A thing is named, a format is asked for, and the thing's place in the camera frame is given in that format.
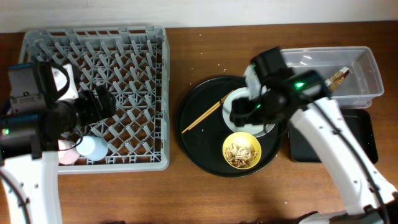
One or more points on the grey plastic dishwasher rack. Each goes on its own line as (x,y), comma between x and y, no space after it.
(133,64)

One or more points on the pink plastic cup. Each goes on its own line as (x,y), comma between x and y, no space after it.
(66,154)

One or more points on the food scraps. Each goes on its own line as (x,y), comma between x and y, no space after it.
(240,156)

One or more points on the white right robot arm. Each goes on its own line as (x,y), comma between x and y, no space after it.
(305,101)

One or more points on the round black tray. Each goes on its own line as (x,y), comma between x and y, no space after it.
(203,144)

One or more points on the black rectangular tray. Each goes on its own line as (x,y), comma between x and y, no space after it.
(359,123)

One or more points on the white round plate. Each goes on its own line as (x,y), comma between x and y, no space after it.
(255,130)

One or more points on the clear plastic waste bin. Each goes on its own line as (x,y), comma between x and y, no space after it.
(363,82)

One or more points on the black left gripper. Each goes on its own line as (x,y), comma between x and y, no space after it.
(104,103)

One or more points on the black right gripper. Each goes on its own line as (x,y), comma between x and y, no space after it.
(245,111)

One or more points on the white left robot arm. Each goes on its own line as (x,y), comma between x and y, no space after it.
(32,120)

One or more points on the brown Nescafe sachet wrapper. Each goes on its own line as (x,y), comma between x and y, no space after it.
(336,79)

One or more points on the wooden chopstick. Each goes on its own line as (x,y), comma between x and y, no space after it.
(203,115)
(206,116)

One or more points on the yellow bowl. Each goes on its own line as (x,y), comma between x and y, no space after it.
(243,138)

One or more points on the light blue plastic cup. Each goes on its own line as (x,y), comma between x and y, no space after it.
(92,147)

